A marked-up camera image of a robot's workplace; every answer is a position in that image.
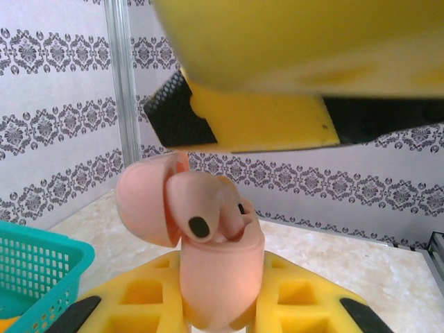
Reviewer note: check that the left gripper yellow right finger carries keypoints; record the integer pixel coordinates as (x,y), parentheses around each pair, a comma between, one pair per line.
(301,301)

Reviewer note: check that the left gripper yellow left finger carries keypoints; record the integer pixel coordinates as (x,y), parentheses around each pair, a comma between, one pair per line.
(138,301)

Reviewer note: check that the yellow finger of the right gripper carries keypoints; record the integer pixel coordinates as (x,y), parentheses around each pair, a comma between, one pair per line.
(260,118)
(295,41)

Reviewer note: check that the pink round earbud case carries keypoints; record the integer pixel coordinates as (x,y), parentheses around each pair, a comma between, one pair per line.
(222,277)

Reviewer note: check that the teal plastic basket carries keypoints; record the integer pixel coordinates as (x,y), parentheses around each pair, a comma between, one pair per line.
(41,263)

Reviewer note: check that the aluminium frame post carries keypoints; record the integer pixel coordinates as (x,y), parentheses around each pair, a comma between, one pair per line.
(121,86)

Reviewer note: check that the aluminium side rail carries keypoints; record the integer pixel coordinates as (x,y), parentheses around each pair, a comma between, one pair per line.
(437,243)

